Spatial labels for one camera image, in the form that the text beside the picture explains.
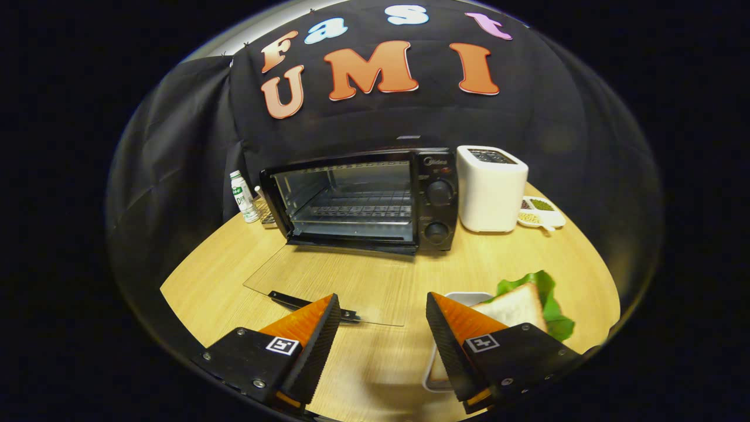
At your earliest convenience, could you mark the black toaster oven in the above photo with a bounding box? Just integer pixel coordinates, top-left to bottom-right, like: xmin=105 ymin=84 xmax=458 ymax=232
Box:
xmin=243 ymin=147 xmax=459 ymax=327

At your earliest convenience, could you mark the metal wire holder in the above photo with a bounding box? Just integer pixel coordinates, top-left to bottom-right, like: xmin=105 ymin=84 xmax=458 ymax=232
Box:
xmin=255 ymin=186 xmax=278 ymax=228

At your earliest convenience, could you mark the small white drink bottle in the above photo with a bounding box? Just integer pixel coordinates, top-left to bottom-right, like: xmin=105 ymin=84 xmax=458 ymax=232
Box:
xmin=230 ymin=170 xmax=260 ymax=224

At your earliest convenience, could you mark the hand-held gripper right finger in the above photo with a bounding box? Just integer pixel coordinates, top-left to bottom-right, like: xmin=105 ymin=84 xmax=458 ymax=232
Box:
xmin=426 ymin=291 xmax=587 ymax=414

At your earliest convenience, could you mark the white pop-up toaster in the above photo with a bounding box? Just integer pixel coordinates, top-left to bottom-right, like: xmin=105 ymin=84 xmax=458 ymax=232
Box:
xmin=456 ymin=145 xmax=529 ymax=233

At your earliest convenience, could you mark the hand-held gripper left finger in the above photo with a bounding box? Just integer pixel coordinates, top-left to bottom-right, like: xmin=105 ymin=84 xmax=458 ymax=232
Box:
xmin=196 ymin=293 xmax=342 ymax=411

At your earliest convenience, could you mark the white rectangular plate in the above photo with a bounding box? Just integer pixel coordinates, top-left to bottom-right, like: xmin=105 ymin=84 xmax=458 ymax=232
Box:
xmin=423 ymin=291 xmax=494 ymax=392

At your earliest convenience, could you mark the lettuce sandwich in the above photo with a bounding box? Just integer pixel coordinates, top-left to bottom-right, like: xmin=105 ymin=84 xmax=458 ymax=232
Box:
xmin=431 ymin=270 xmax=575 ymax=384

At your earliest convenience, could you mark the white divided condiment dish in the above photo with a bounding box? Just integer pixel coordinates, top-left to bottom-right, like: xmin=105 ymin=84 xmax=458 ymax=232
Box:
xmin=517 ymin=196 xmax=567 ymax=232

